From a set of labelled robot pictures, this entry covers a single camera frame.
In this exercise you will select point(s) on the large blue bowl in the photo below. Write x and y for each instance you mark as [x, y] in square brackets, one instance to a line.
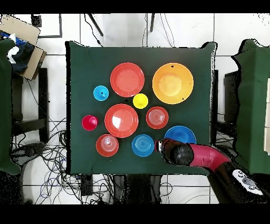
[179, 135]

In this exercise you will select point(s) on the red cup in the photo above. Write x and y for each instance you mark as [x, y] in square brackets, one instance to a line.
[89, 122]

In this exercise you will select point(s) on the black pedestal leg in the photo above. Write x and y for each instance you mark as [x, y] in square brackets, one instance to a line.
[27, 151]

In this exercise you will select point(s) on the dark green tablecloth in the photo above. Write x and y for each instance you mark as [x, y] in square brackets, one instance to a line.
[90, 63]

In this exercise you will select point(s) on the large orange bowl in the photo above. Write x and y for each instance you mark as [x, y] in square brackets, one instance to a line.
[173, 83]

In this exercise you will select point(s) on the yellow cup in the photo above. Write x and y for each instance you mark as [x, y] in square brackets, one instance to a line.
[140, 101]

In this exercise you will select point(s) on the cardboard box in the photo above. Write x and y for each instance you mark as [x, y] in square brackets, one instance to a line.
[21, 27]

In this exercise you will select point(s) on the green cloth side table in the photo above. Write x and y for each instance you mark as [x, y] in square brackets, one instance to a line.
[5, 105]
[253, 95]

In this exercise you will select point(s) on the small blue bowl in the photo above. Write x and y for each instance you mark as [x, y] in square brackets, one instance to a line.
[143, 145]

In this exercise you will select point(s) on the black power strip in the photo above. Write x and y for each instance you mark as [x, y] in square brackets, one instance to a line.
[87, 186]

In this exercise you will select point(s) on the blue cup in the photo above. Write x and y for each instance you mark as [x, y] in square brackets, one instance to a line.
[101, 93]

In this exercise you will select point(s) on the black metal frame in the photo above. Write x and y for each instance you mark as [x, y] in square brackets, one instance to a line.
[36, 21]

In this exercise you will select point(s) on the black chair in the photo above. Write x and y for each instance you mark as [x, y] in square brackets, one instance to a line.
[231, 95]

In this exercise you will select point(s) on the blue and white cloth bundle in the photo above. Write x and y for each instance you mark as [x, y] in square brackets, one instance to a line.
[21, 55]

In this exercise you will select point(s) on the wide red-orange bowl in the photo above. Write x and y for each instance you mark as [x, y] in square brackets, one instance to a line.
[121, 120]
[127, 79]

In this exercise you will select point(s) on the black tripod leg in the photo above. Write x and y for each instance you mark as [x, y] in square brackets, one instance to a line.
[96, 25]
[152, 23]

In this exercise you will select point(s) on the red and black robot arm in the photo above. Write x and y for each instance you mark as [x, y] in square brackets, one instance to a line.
[206, 157]

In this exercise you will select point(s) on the small red-orange bowl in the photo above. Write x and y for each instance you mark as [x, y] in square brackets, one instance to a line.
[157, 117]
[107, 145]

